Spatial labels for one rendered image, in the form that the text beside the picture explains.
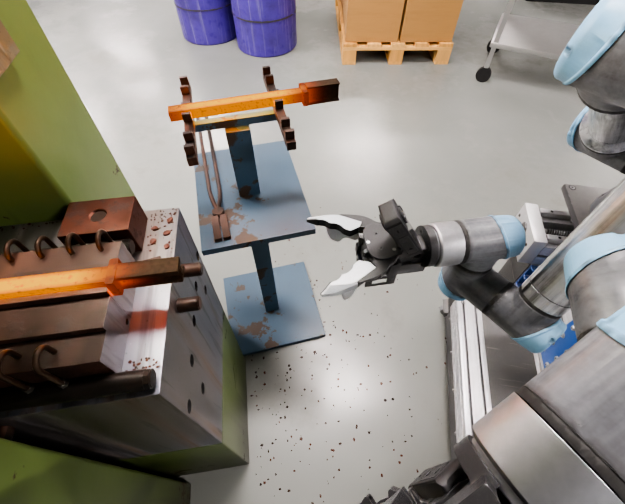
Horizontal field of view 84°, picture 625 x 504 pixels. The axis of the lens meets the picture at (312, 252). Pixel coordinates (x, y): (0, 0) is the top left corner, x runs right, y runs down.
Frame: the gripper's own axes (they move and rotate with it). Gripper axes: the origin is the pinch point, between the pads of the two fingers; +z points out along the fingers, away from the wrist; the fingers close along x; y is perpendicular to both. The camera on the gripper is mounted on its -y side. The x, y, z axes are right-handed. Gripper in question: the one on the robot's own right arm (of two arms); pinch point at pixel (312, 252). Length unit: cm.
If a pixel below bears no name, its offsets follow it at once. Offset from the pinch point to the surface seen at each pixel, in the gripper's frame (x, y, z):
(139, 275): -1.4, -1.2, 25.9
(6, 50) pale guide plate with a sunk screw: 30, -20, 43
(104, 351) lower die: -10.8, 2.7, 30.7
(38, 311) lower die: -4.0, 1.1, 40.4
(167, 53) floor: 312, 100, 84
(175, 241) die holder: 12.8, 8.6, 24.8
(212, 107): 43.2, -0.6, 16.3
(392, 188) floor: 113, 100, -66
